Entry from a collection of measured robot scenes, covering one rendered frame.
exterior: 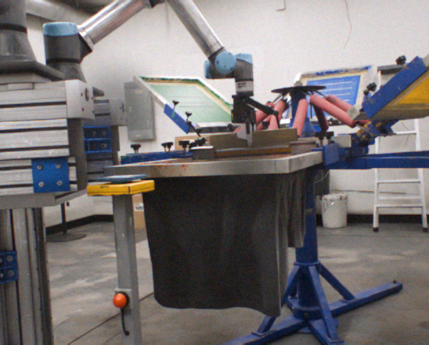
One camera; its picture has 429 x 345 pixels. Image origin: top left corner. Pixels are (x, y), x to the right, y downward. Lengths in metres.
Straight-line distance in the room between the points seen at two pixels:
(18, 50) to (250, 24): 5.29
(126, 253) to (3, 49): 0.58
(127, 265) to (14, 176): 0.36
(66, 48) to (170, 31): 5.13
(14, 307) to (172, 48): 5.53
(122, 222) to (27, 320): 0.47
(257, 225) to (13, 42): 0.81
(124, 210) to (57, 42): 0.72
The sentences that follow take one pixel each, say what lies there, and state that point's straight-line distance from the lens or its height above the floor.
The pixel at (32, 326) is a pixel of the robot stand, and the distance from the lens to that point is 1.65.
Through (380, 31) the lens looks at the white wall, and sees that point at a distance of 6.16.
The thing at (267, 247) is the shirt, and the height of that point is 0.73.
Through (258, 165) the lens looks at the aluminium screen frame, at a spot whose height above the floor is 0.98.
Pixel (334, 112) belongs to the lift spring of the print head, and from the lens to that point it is 2.56.
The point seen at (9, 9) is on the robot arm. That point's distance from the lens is 1.38.
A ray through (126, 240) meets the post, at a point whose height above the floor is 0.80.
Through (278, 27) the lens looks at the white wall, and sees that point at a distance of 6.38.
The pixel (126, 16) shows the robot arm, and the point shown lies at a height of 1.53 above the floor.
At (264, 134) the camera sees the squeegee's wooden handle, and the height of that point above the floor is 1.06.
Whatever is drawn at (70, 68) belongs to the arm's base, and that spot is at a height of 1.32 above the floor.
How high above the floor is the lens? 1.05
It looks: 3 degrees down
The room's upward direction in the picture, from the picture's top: 3 degrees counter-clockwise
